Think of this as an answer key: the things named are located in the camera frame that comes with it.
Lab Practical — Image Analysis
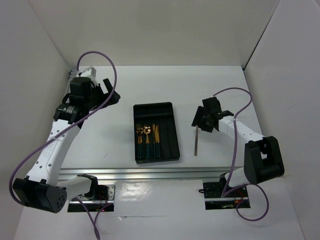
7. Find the gold knife green handle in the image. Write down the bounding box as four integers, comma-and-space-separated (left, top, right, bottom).
155, 124, 161, 158
152, 123, 157, 159

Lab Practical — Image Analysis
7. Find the gold fork green handle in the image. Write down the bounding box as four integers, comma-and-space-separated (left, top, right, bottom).
136, 124, 141, 160

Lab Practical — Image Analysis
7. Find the gold spoon green handle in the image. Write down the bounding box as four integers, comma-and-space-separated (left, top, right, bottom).
143, 125, 151, 159

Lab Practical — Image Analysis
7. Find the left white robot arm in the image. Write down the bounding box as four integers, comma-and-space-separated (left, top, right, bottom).
9, 77, 121, 213

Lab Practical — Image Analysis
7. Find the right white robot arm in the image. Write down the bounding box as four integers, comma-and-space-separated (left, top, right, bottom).
191, 106, 285, 196

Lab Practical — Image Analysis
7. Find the metal chopstick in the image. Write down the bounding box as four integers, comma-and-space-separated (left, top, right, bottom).
194, 126, 199, 156

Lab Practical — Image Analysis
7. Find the black cutlery tray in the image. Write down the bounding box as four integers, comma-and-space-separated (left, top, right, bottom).
133, 102, 180, 165

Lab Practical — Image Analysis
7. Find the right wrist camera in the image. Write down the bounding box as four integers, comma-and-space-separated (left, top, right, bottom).
202, 96, 222, 114

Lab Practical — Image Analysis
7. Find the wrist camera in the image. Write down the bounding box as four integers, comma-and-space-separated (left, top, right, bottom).
69, 66, 97, 106
202, 96, 222, 114

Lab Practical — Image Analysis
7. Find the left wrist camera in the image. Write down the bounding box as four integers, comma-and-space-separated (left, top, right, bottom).
69, 66, 97, 106

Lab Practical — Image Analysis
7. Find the aluminium frame rail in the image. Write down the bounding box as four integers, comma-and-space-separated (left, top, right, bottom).
39, 65, 275, 181

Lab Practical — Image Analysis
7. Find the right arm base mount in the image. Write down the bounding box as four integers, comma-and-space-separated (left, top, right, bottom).
198, 182, 251, 210

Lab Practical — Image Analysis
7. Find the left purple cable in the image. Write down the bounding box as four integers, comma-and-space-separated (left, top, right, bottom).
8, 50, 118, 240

